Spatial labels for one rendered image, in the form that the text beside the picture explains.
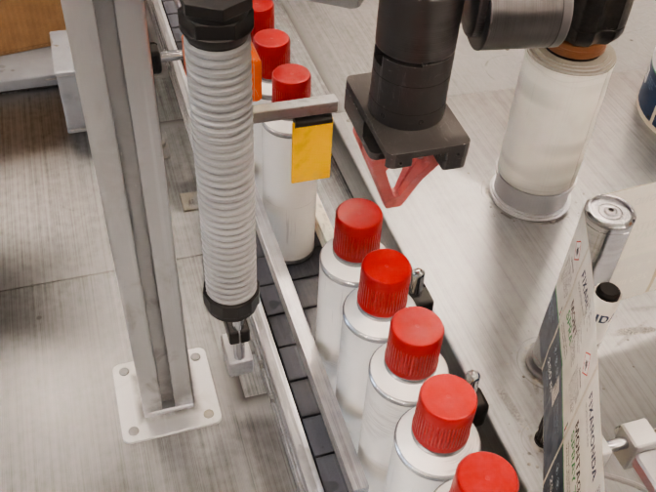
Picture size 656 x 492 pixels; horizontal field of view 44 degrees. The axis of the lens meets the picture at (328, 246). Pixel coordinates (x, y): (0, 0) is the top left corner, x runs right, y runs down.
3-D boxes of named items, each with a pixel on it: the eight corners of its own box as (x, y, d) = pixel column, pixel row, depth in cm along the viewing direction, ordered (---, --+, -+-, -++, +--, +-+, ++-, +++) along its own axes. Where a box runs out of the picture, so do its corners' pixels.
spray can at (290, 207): (320, 260, 81) (330, 86, 66) (269, 269, 80) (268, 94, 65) (306, 225, 84) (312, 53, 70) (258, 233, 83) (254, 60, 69)
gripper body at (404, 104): (418, 85, 66) (430, 2, 61) (469, 162, 59) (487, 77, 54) (343, 95, 65) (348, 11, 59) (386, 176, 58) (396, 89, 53)
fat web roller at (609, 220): (585, 378, 72) (655, 225, 59) (540, 389, 71) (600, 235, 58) (560, 339, 75) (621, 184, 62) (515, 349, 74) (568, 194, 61)
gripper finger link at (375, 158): (409, 163, 72) (424, 73, 65) (440, 217, 67) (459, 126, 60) (337, 175, 70) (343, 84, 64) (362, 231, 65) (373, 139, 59)
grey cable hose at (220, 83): (266, 319, 50) (263, 6, 35) (210, 331, 49) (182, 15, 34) (253, 279, 52) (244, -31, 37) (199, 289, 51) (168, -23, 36)
